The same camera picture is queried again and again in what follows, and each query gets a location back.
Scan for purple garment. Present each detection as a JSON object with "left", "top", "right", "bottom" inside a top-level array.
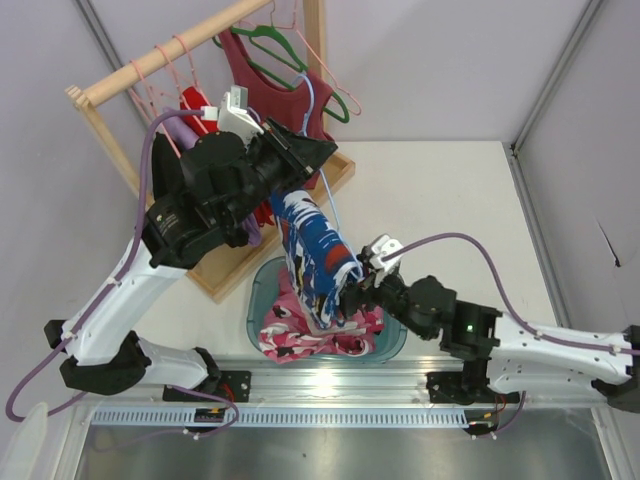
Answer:
[{"left": 163, "top": 116, "right": 262, "bottom": 247}]

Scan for white slotted cable duct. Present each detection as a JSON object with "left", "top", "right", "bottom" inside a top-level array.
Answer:
[{"left": 91, "top": 406, "right": 469, "bottom": 429}]

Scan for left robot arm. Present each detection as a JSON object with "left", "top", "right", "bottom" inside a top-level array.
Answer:
[{"left": 45, "top": 119, "right": 337, "bottom": 396}]

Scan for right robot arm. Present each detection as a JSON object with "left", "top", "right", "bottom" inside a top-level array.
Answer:
[{"left": 340, "top": 273, "right": 639, "bottom": 413}]

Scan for pink hanger with purple garment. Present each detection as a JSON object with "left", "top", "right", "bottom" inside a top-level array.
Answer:
[{"left": 154, "top": 45, "right": 192, "bottom": 107}]

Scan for wooden clothes rack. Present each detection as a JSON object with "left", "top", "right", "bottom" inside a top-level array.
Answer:
[{"left": 65, "top": 1, "right": 356, "bottom": 304}]

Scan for red garment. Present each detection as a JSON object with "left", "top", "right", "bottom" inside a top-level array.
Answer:
[{"left": 180, "top": 86, "right": 275, "bottom": 228}]

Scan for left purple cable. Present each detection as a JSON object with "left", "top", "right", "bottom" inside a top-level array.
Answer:
[{"left": 4, "top": 107, "right": 221, "bottom": 424}]

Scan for black garment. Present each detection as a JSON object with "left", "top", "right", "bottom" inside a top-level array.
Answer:
[{"left": 151, "top": 133, "right": 184, "bottom": 200}]

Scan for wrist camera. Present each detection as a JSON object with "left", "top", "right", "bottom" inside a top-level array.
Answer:
[
  {"left": 358, "top": 234, "right": 403, "bottom": 287},
  {"left": 201, "top": 85, "right": 264, "bottom": 146}
]

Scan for pink hanger with black garment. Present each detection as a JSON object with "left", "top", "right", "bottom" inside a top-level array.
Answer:
[{"left": 129, "top": 60, "right": 176, "bottom": 151}]

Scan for teal plastic basket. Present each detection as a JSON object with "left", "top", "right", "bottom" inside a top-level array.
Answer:
[{"left": 246, "top": 257, "right": 407, "bottom": 364}]

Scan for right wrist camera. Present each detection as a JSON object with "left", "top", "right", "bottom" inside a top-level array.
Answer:
[{"left": 358, "top": 234, "right": 403, "bottom": 287}]

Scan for light blue wire hanger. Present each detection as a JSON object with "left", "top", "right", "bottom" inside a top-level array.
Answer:
[{"left": 249, "top": 69, "right": 365, "bottom": 281}]

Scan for green hanger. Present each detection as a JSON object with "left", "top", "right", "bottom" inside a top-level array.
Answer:
[{"left": 211, "top": 23, "right": 351, "bottom": 124}]

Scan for aluminium mounting rail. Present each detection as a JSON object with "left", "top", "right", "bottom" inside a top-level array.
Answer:
[{"left": 60, "top": 348, "right": 607, "bottom": 406}]

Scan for pink empty wire hanger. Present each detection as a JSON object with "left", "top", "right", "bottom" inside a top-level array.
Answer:
[{"left": 231, "top": 1, "right": 362, "bottom": 124}]

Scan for maroon tank top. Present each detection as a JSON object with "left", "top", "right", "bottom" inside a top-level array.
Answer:
[{"left": 219, "top": 27, "right": 335, "bottom": 191}]

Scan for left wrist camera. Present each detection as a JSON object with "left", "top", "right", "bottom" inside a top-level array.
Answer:
[{"left": 201, "top": 85, "right": 264, "bottom": 146}]

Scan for pink hanger with red garment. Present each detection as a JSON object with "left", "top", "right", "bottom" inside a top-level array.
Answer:
[{"left": 173, "top": 35, "right": 212, "bottom": 134}]

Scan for blue patterned trousers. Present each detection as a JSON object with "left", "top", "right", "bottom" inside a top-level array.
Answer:
[{"left": 270, "top": 190, "right": 364, "bottom": 330}]

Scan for pink camouflage garment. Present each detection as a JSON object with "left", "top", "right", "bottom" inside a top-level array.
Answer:
[{"left": 258, "top": 267, "right": 386, "bottom": 364}]

